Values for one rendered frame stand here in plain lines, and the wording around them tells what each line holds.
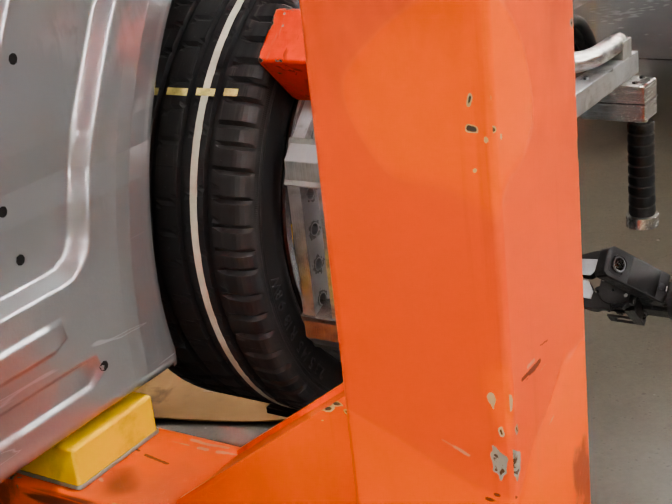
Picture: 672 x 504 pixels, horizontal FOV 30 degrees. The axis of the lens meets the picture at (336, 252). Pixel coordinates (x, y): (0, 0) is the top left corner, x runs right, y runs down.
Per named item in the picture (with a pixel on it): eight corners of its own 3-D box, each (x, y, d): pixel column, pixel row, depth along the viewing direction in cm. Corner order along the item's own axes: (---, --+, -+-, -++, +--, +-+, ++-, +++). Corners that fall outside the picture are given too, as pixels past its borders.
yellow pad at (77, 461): (74, 410, 152) (67, 374, 151) (161, 431, 145) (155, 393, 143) (-10, 466, 142) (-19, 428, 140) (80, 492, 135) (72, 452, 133)
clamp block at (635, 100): (593, 109, 171) (592, 71, 169) (658, 112, 166) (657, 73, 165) (579, 119, 167) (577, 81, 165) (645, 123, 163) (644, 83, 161)
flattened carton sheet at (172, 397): (144, 361, 322) (142, 349, 320) (352, 364, 308) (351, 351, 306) (97, 419, 295) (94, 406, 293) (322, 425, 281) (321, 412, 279)
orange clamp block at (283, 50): (311, 49, 148) (274, 6, 141) (368, 50, 144) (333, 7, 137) (293, 101, 146) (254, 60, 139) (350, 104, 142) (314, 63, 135)
